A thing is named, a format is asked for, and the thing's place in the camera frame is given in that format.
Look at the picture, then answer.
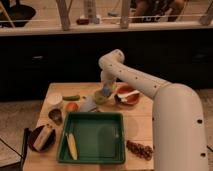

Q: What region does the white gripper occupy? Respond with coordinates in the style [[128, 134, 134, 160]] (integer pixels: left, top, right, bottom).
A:
[[101, 70, 116, 97]]

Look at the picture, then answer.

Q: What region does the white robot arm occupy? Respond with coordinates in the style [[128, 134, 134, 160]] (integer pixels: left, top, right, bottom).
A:
[[99, 49, 209, 171]]

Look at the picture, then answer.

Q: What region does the small metal cup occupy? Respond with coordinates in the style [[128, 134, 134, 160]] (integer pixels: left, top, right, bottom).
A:
[[48, 109, 62, 125]]

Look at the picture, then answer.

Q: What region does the white spoon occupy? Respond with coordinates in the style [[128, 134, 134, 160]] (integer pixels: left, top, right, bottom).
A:
[[117, 90, 140, 99]]

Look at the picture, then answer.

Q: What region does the orange bowl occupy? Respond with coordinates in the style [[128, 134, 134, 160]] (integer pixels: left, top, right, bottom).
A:
[[114, 85, 140, 106]]

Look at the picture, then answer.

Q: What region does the green pickle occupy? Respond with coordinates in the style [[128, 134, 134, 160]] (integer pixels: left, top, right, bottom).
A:
[[63, 95, 80, 101]]

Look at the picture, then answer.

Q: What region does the orange tomato toy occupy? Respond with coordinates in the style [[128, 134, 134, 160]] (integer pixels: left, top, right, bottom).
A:
[[65, 102, 78, 112]]

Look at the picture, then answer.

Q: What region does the green plastic tray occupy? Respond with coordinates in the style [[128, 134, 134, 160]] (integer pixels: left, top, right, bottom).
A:
[[57, 112, 126, 164]]

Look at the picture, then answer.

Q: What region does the yellow corn cob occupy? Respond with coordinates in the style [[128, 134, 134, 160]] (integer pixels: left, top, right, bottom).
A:
[[67, 133, 78, 160]]

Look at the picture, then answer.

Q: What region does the brown grape bunch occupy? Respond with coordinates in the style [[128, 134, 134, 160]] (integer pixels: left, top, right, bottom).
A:
[[126, 140, 153, 161]]

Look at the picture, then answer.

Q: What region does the white brown cloth block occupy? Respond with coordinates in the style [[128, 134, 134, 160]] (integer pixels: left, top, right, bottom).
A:
[[33, 125, 53, 151]]

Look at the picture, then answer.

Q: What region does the dark brown plate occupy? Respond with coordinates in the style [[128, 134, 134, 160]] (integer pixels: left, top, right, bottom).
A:
[[28, 125, 56, 153]]

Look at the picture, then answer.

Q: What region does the seated person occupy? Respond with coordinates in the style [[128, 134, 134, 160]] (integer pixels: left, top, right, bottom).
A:
[[132, 0, 185, 23]]

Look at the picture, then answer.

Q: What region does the black chair base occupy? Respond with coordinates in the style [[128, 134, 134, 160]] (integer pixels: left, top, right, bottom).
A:
[[0, 4, 36, 27]]

